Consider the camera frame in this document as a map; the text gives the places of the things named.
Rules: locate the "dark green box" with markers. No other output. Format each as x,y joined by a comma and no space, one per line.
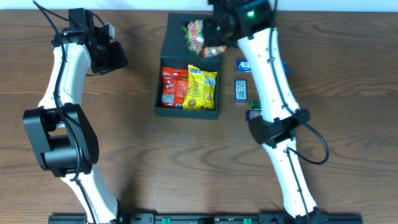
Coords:
176,54

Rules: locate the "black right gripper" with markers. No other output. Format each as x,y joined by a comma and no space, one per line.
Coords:
210,34

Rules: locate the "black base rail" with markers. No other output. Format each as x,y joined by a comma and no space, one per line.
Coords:
262,218

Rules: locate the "blue long cookie pack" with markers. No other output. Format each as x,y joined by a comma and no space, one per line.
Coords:
243,66

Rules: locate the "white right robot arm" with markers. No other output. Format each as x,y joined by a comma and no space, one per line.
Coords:
250,25

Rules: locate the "small blue gum pack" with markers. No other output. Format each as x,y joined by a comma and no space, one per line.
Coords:
240,89

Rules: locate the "purple chocolate bar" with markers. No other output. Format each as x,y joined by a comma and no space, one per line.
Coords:
251,114

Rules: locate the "green candy bar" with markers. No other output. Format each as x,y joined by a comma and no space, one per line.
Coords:
255,105

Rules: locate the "Haribo gummy candy bag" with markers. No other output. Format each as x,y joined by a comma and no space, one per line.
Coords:
201,39

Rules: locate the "red orange candy bag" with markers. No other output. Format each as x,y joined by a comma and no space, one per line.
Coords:
175,87

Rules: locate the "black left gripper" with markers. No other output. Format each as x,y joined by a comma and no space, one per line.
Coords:
115,55

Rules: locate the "yellow snack bag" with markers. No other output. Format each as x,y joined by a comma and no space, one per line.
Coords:
201,89

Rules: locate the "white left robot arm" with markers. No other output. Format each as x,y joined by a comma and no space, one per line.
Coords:
61,136

